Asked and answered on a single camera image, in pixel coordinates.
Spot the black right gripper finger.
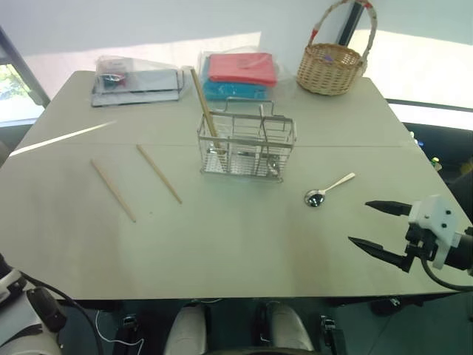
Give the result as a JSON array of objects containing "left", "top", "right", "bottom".
[
  {"left": 347, "top": 236, "right": 415, "bottom": 274},
  {"left": 365, "top": 200, "right": 412, "bottom": 218}
]

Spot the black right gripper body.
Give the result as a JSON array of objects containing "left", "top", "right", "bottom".
[{"left": 405, "top": 222, "right": 439, "bottom": 262}]

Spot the silver metal spoon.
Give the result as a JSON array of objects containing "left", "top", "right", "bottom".
[{"left": 303, "top": 172, "right": 356, "bottom": 208}]

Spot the white rounded robot thigh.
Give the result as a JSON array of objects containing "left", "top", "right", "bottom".
[
  {"left": 163, "top": 305, "right": 208, "bottom": 355},
  {"left": 265, "top": 300, "right": 316, "bottom": 355}
]

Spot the blue pouch in plastic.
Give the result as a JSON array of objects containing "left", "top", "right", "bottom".
[{"left": 202, "top": 80, "right": 270, "bottom": 101}]

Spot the red pouch in plastic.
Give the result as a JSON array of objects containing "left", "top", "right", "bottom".
[{"left": 205, "top": 53, "right": 279, "bottom": 88}]

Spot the wooden chopstick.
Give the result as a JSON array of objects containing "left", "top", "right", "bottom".
[
  {"left": 89, "top": 158, "right": 137, "bottom": 223},
  {"left": 189, "top": 68, "right": 224, "bottom": 155},
  {"left": 135, "top": 143, "right": 183, "bottom": 205}
]

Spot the clear bag with grey tray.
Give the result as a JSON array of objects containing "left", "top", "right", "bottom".
[{"left": 90, "top": 54, "right": 195, "bottom": 109}]

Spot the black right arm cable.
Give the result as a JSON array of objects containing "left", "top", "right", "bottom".
[{"left": 420, "top": 256, "right": 473, "bottom": 292}]

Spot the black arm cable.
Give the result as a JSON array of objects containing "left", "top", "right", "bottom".
[
  {"left": 420, "top": 256, "right": 473, "bottom": 292},
  {"left": 20, "top": 271, "right": 105, "bottom": 355}
]

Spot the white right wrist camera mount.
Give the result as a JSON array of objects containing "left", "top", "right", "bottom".
[{"left": 407, "top": 194, "right": 460, "bottom": 270}]

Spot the wicker basket with handle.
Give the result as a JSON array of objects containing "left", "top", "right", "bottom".
[{"left": 296, "top": 0, "right": 379, "bottom": 97}]

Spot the metal wire cutlery rack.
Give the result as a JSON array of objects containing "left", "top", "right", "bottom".
[{"left": 197, "top": 97, "right": 298, "bottom": 183}]

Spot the thin white cable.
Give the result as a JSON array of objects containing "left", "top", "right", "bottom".
[{"left": 95, "top": 309, "right": 146, "bottom": 355}]

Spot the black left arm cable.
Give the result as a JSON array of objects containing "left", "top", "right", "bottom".
[{"left": 20, "top": 271, "right": 105, "bottom": 355}]

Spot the dark window frame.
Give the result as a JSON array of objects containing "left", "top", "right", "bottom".
[{"left": 0, "top": 24, "right": 52, "bottom": 109}]

